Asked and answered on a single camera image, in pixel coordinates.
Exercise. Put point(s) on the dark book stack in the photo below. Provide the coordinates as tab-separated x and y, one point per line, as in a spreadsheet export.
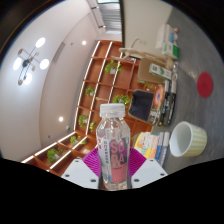
165	103

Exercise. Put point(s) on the dark blue chair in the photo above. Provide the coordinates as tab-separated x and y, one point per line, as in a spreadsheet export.
140	106

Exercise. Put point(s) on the black ceiling track rail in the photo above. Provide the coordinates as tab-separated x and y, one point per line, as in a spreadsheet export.
95	13

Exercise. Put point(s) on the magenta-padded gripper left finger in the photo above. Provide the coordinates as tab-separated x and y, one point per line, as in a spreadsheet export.
80	171

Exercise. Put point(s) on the grey curtain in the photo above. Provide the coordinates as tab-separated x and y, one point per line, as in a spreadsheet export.
111	16

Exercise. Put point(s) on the round recessed ceiling light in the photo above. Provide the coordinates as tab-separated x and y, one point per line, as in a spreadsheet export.
61	119
84	42

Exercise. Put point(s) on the branched globe ceiling lamp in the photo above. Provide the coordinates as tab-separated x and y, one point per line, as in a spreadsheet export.
30	61

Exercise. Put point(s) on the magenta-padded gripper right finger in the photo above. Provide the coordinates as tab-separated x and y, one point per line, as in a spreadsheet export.
148	171

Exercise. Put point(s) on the clear pink-labelled drink bottle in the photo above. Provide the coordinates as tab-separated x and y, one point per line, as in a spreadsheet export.
112	150

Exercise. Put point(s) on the brown cardboard box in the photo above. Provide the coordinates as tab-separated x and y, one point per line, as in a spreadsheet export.
144	71

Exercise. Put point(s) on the small green-white box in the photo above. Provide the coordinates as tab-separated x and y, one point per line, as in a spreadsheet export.
170	50

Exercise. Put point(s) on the flat round red coaster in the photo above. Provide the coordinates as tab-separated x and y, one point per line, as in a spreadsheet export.
204	85

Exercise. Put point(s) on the wooden shelf unit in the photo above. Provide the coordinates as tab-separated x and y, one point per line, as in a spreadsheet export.
100	83

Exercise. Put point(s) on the yellow striped white cup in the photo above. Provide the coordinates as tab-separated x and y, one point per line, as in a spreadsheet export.
188	140

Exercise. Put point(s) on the tall green-white carton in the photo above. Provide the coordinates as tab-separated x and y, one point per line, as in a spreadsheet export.
160	71

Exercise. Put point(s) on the colourful book stack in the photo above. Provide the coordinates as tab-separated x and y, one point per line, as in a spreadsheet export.
151	145

